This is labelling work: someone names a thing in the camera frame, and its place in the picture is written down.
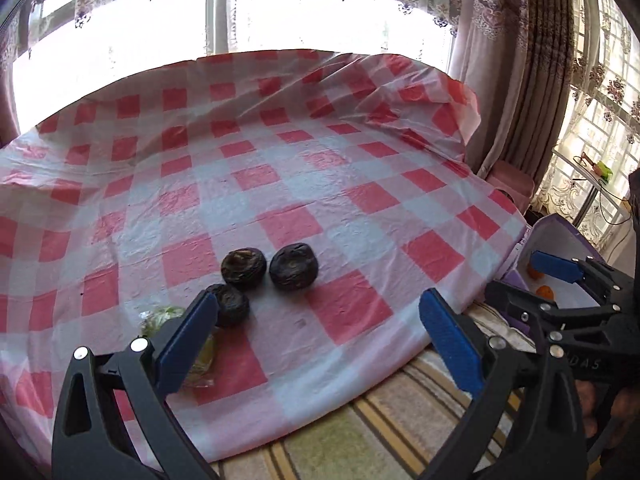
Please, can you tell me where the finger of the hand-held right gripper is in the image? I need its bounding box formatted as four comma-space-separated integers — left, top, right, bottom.
530, 250, 640, 307
485, 280, 616, 333

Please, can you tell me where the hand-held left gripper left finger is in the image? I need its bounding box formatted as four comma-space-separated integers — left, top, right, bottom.
51, 289, 221, 480

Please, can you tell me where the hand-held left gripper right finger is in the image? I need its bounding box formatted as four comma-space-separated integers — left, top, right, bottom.
415, 287, 588, 480

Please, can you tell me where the purple cardboard box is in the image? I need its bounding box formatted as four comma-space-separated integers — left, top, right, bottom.
492, 212, 608, 341

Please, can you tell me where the green fruit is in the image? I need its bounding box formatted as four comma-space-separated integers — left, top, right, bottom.
139, 305, 217, 390

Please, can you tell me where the dark wrinkled passion fruit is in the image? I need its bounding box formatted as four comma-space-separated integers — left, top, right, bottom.
205, 283, 251, 328
269, 243, 321, 291
221, 248, 267, 291

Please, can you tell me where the person's right hand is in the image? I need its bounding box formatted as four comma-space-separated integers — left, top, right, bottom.
574, 377, 601, 441

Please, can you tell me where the pink plastic stool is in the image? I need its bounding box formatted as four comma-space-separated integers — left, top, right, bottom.
477, 160, 536, 211

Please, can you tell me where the glass side table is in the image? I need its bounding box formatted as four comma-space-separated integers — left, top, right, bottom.
552, 147, 640, 241

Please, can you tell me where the striped towel cushion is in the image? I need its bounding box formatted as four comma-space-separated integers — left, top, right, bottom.
210, 305, 591, 480

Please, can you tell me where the red checkered plastic tablecloth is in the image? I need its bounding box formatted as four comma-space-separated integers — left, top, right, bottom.
0, 49, 531, 463

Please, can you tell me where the pink brown heavy curtain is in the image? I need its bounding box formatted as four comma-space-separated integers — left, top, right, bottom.
447, 0, 576, 196

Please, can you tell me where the window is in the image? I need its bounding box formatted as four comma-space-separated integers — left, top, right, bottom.
10, 0, 451, 131

